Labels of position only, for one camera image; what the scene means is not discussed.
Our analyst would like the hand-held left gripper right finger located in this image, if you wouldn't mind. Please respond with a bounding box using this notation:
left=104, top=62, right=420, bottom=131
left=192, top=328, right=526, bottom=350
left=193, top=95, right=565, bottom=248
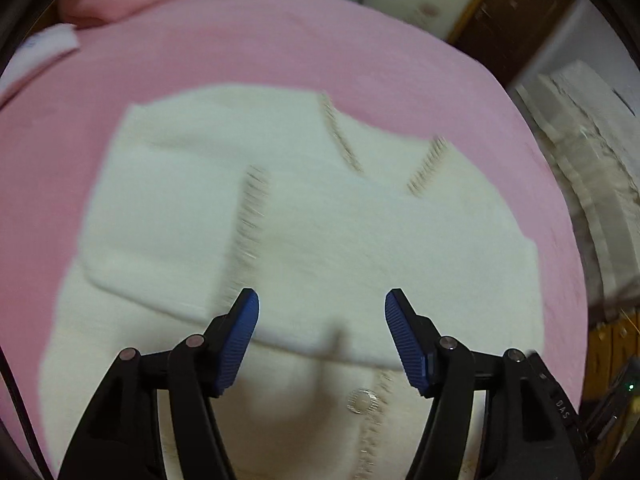
left=384, top=288, right=581, bottom=480

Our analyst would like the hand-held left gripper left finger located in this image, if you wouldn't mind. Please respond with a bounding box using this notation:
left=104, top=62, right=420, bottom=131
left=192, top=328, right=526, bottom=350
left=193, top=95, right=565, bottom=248
left=57, top=288, right=260, bottom=480

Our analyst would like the white fuzzy cardigan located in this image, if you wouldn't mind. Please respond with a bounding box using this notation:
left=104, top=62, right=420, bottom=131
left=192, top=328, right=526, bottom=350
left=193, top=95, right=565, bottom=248
left=39, top=85, right=546, bottom=480

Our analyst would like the orange wooden furniture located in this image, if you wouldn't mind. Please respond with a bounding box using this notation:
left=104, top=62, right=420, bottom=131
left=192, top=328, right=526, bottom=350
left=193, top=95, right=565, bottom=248
left=582, top=310, right=640, bottom=401

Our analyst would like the pink bed blanket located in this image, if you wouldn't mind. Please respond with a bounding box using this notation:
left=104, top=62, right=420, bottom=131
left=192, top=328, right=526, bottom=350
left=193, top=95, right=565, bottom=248
left=0, top=0, right=588, bottom=480

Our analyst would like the brown wooden door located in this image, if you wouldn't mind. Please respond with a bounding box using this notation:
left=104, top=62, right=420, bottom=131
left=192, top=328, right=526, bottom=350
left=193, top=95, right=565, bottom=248
left=447, top=0, right=576, bottom=86

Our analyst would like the black cable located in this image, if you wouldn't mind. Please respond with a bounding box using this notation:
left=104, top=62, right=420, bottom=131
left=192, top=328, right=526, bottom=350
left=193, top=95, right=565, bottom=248
left=0, top=347, right=53, bottom=480

